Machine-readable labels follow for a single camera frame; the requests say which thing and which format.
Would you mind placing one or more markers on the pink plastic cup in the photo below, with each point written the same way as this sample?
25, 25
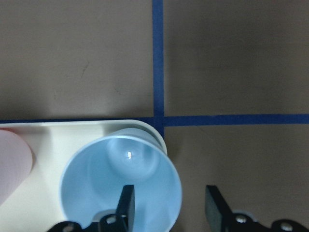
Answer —
15, 163

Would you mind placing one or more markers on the light blue plastic cup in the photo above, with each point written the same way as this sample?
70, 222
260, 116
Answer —
95, 175

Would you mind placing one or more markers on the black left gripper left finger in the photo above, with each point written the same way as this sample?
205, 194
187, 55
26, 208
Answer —
126, 209

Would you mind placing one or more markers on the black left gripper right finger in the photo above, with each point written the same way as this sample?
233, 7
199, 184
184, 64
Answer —
219, 215

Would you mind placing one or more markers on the cream serving tray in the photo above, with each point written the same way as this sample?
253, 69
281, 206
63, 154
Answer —
35, 206

